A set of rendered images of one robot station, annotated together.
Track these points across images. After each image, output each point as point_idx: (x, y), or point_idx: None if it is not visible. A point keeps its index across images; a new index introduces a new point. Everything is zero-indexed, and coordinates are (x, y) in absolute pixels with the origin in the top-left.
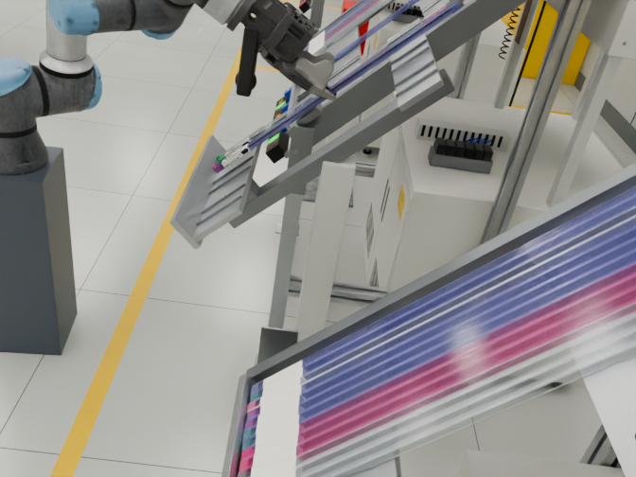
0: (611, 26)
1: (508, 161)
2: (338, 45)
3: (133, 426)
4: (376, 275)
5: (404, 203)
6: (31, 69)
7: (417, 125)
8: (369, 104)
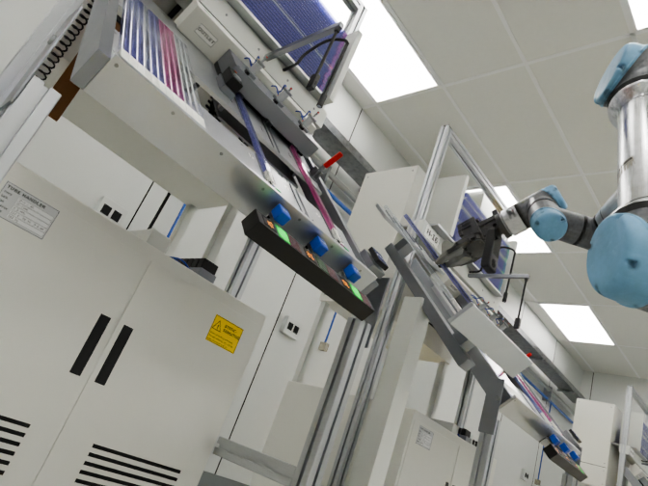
0: None
1: (239, 277)
2: (221, 134)
3: None
4: (125, 462)
5: (242, 333)
6: None
7: (161, 239)
8: None
